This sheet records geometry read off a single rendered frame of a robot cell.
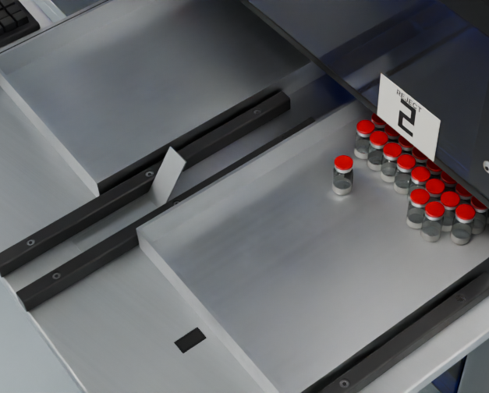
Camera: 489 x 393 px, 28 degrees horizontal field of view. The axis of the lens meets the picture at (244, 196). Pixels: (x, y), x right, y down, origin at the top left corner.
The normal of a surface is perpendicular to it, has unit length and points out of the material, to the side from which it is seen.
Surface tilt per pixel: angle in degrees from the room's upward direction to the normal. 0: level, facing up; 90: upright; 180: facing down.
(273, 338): 0
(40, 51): 90
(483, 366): 90
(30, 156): 0
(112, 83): 0
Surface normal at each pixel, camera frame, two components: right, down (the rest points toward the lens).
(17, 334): -0.04, -0.63
